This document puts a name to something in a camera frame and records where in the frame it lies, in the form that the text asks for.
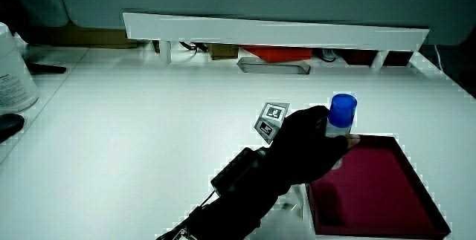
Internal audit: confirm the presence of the person's left hand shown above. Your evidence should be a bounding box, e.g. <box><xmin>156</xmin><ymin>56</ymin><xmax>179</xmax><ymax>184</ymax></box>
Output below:
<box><xmin>254</xmin><ymin>102</ymin><xmax>361</xmax><ymax>193</ymax></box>

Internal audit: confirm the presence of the blue capped glue bottle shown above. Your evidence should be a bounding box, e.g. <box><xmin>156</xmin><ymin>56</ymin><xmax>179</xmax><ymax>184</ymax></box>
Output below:
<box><xmin>324</xmin><ymin>93</ymin><xmax>358</xmax><ymax>170</ymax></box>

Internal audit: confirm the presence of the dark red square plate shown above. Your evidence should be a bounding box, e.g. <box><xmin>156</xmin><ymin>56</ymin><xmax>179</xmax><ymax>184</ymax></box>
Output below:
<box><xmin>305</xmin><ymin>134</ymin><xmax>453</xmax><ymax>239</ymax></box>

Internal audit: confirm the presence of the person's left forearm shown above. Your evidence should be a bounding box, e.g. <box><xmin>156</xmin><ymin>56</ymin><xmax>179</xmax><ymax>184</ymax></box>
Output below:
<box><xmin>155</xmin><ymin>147</ymin><xmax>292</xmax><ymax>240</ymax></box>

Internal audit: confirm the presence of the black wrist sensor box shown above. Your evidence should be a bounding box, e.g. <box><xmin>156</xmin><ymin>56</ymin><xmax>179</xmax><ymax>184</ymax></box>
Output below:
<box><xmin>210</xmin><ymin>146</ymin><xmax>269</xmax><ymax>198</ymax></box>

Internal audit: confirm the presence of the orange box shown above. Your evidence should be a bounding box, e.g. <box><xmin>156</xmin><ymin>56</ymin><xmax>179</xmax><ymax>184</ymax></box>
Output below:
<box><xmin>239</xmin><ymin>45</ymin><xmax>314</xmax><ymax>64</ymax></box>

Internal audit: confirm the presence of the dark red box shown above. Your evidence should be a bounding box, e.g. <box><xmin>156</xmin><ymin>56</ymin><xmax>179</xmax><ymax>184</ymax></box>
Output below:
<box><xmin>339</xmin><ymin>48</ymin><xmax>377</xmax><ymax>67</ymax></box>
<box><xmin>382</xmin><ymin>51</ymin><xmax>414</xmax><ymax>68</ymax></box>

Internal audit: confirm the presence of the white desk shelf riser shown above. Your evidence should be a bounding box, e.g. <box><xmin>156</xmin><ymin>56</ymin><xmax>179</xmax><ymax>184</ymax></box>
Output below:
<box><xmin>122</xmin><ymin>12</ymin><xmax>431</xmax><ymax>74</ymax></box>

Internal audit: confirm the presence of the small cardboard box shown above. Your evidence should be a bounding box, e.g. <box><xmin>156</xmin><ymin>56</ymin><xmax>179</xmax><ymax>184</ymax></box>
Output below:
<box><xmin>207</xmin><ymin>43</ymin><xmax>239</xmax><ymax>61</ymax></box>

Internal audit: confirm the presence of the brown cardboard board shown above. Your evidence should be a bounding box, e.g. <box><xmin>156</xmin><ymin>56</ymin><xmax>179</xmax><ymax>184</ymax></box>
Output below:
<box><xmin>22</xmin><ymin>22</ymin><xmax>143</xmax><ymax>50</ymax></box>

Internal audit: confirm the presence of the black flat object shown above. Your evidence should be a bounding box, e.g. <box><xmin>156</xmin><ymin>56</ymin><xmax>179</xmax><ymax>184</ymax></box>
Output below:
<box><xmin>25</xmin><ymin>62</ymin><xmax>68</xmax><ymax>76</ymax></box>

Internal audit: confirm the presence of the black rounded device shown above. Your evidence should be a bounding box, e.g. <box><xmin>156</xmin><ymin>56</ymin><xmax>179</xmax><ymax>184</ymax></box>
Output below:
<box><xmin>0</xmin><ymin>113</ymin><xmax>26</xmax><ymax>144</ymax></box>

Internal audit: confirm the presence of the large white labelled container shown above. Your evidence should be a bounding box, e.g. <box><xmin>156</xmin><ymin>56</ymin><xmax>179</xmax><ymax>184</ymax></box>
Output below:
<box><xmin>0</xmin><ymin>22</ymin><xmax>40</xmax><ymax>115</ymax></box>

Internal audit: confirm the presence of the clear acrylic frame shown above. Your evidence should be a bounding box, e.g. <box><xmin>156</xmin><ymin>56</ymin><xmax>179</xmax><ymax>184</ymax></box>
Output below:
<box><xmin>236</xmin><ymin>56</ymin><xmax>312</xmax><ymax>76</ymax></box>

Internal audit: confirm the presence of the black cable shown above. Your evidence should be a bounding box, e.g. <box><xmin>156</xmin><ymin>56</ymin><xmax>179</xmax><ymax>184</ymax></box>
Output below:
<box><xmin>178</xmin><ymin>41</ymin><xmax>209</xmax><ymax>53</ymax></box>

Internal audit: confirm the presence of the white cable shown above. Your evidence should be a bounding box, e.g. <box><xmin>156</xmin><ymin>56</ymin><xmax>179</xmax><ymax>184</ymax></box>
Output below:
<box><xmin>434</xmin><ymin>44</ymin><xmax>444</xmax><ymax>72</ymax></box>

